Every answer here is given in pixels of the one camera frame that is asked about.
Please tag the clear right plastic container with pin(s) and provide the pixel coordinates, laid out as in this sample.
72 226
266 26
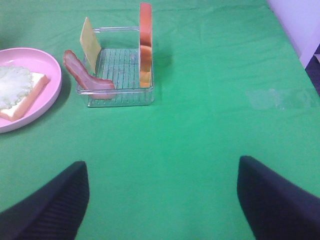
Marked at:
118 61

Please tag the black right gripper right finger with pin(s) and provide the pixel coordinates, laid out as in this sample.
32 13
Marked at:
275 208

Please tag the yellow cheese slice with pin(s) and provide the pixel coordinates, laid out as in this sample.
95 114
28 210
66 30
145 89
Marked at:
90 44

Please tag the green lettuce leaf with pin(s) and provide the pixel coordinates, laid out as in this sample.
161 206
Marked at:
16 82

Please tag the green tablecloth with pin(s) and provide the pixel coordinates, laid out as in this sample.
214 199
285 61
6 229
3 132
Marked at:
227 83

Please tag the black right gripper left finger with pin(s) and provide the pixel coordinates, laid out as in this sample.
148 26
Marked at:
53 212

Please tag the pink bacon strip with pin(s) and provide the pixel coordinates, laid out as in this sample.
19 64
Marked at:
85 80

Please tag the pink plate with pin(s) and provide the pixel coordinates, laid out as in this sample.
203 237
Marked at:
40 62

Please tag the bread slice orange crust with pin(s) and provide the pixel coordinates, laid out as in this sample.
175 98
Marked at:
18 110

